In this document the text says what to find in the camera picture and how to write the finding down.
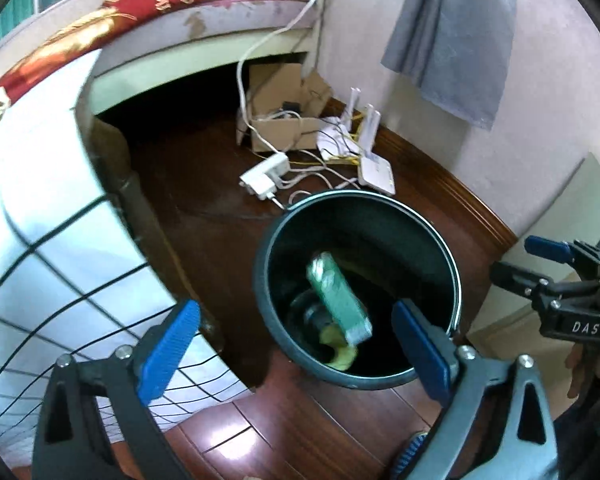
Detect person's right hand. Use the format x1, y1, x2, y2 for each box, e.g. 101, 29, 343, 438
567, 345, 600, 398

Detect white board panel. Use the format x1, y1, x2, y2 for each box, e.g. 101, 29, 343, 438
467, 152, 600, 366

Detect pale purple mattress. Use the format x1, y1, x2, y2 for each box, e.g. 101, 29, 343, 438
95, 0, 318, 81

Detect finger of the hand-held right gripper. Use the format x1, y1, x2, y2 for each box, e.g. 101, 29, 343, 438
524, 235, 600, 281
490, 259, 600, 311

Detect dark round object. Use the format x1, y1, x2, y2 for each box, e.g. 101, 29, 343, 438
290, 290, 333, 343

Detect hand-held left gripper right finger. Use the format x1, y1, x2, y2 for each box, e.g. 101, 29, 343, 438
391, 299, 561, 480

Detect yellow banana peel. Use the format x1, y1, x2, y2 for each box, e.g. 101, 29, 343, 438
320, 324, 358, 372

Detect thick white cable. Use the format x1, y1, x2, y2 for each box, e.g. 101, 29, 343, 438
236, 0, 333, 146

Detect white router with antennas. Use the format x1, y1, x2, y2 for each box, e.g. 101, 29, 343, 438
342, 87, 397, 197

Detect dark green trash bin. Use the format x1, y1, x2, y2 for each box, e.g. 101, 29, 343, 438
253, 191, 463, 391

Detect thin white cables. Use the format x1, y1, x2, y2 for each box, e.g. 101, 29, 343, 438
275, 160, 361, 207

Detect white grid bedsheet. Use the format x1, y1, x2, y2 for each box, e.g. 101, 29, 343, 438
0, 50, 253, 461

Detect red printed blanket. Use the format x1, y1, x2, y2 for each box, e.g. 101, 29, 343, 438
0, 0, 317, 136

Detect white power strip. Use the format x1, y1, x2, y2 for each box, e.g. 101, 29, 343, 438
239, 152, 290, 201

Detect blue slipper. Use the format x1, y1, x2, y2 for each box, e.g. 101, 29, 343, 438
392, 430, 431, 480

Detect green drink carton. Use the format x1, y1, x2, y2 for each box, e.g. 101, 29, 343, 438
306, 252, 373, 346

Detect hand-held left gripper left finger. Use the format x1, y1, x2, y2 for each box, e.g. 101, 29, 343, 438
32, 300, 203, 480

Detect brown cardboard box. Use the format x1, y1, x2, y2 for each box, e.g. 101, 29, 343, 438
237, 62, 333, 153

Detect white bed frame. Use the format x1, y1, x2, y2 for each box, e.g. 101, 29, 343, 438
87, 30, 313, 116

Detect grey curtain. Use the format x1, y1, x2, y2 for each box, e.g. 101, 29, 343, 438
380, 0, 518, 131

